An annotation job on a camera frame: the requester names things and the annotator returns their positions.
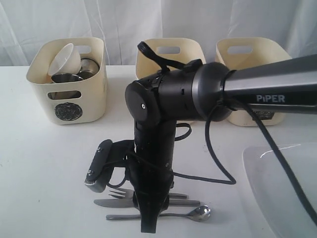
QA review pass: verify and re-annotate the cream bin with triangle mark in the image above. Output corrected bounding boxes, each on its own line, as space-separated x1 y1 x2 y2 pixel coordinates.
135 38 206 79

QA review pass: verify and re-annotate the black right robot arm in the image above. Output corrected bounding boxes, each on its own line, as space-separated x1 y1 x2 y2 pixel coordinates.
125 55 317 234

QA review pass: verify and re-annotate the large steel cup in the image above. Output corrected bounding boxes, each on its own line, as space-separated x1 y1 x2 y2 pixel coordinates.
48 73 83 100

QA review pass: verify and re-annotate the white plastic bowl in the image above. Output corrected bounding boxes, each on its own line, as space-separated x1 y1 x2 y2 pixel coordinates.
48 43 81 76

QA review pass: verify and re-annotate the cream bin with square mark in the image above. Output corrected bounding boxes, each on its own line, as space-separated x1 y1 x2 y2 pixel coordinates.
214 37 291 127

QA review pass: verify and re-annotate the steel spoon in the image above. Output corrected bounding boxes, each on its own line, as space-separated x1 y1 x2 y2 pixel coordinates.
106 205 211 222

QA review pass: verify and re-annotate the white rectangular plate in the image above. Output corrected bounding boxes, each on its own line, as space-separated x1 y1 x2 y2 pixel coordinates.
243 142 317 238

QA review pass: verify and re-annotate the white backdrop curtain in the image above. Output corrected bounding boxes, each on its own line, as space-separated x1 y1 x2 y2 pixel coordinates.
0 0 317 66

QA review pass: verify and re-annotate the steel fork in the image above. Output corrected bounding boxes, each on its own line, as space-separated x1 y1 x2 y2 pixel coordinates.
109 188 189 199

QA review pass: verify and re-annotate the black cable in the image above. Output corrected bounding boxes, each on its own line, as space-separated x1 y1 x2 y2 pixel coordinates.
106 41 317 216

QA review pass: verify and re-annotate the cream bin with circle mark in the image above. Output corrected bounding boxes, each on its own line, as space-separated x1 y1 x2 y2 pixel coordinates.
26 37 107 124

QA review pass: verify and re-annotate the steel knife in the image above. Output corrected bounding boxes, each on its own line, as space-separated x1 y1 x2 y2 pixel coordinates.
94 199 201 208

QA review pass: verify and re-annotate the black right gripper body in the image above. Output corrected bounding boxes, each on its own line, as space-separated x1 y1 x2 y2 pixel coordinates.
129 120 176 213

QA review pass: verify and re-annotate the small steel cup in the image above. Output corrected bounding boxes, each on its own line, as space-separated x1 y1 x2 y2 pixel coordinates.
77 58 100 80

